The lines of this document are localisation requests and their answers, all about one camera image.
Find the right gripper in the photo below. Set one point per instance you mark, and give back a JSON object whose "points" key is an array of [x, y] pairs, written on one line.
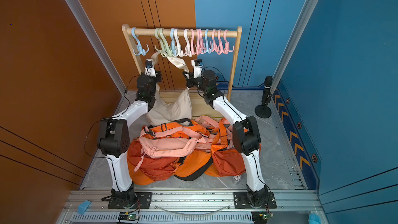
{"points": [[191, 80]]}

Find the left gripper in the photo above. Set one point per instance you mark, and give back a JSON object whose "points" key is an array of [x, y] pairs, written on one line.
{"points": [[157, 78]]}

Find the beige sling bag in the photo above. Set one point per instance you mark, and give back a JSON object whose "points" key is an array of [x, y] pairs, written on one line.
{"points": [[163, 112]]}

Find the red-orange sling bag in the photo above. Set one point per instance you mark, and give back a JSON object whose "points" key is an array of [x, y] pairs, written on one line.
{"points": [[190, 123]]}

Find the large orange crescent bag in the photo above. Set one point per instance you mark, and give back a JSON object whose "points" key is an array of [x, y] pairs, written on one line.
{"points": [[192, 162]]}

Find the black and orange sling bag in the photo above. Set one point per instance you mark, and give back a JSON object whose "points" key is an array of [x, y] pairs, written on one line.
{"points": [[196, 174]]}

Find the red-orange crescent bag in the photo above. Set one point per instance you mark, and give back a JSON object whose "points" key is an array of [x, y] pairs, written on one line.
{"points": [[229, 162]]}

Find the dark red-orange waist bag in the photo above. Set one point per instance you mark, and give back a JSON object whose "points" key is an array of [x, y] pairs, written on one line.
{"points": [[156, 168]]}

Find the pink crescent sling bag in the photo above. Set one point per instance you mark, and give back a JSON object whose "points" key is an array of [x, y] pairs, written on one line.
{"points": [[220, 133]]}

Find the orange crescent sling bag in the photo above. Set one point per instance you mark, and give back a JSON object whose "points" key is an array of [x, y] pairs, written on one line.
{"points": [[212, 171]]}

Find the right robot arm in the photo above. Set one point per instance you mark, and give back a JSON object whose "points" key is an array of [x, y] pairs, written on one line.
{"points": [[245, 133]]}

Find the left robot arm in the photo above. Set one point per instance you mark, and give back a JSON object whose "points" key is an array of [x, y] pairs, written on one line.
{"points": [[114, 140]]}

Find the wooden garment rack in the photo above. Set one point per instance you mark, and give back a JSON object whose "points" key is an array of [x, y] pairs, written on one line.
{"points": [[175, 44]]}

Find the black microphone on stand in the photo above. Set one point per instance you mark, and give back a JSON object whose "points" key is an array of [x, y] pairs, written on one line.
{"points": [[263, 110]]}

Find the green circuit board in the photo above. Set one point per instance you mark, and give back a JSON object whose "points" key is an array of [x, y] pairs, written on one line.
{"points": [[128, 217]]}

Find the blue sponge block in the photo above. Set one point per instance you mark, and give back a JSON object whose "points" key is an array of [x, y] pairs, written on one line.
{"points": [[83, 207]]}

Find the teal cloth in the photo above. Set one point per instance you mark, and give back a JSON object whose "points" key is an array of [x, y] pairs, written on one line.
{"points": [[314, 219]]}

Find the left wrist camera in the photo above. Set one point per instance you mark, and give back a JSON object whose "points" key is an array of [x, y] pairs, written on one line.
{"points": [[149, 68]]}

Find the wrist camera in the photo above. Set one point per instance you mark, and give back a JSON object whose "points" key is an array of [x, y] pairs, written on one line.
{"points": [[197, 67], [149, 68]]}

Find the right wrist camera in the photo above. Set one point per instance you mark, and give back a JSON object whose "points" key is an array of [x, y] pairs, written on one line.
{"points": [[197, 67]]}

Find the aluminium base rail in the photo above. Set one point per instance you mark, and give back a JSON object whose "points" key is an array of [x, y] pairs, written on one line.
{"points": [[163, 206]]}

